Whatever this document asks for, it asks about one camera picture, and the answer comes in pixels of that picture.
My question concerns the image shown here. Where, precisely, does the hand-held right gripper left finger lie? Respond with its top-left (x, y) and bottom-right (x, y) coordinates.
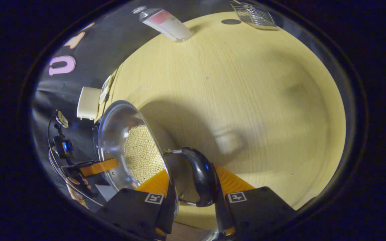
top-left (96, 169), bottom-right (179, 240)

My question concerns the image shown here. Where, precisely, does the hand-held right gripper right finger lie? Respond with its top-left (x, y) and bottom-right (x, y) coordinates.
top-left (211, 164), bottom-right (297, 240)

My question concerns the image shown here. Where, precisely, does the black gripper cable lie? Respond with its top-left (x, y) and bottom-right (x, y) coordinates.
top-left (47, 114), bottom-right (103, 206)

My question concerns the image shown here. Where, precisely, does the pile of yellow soybeans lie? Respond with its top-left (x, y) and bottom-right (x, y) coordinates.
top-left (123, 125), bottom-right (167, 184)

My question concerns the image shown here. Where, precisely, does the small clear glass cup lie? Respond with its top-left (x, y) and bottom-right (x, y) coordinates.
top-left (233, 2), bottom-right (278, 30)

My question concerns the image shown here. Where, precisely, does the white divided bean dish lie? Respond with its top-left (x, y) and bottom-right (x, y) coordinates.
top-left (99, 75), bottom-right (113, 105)

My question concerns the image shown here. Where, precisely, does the steel pot with black handles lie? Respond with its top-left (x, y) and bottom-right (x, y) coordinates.
top-left (93, 100), bottom-right (217, 218)

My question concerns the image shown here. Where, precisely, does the white toaster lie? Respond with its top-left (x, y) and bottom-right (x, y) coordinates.
top-left (76, 86), bottom-right (102, 120)

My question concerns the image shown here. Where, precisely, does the white bottle with red label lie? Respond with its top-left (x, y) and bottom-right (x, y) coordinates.
top-left (132, 6), bottom-right (193, 43)

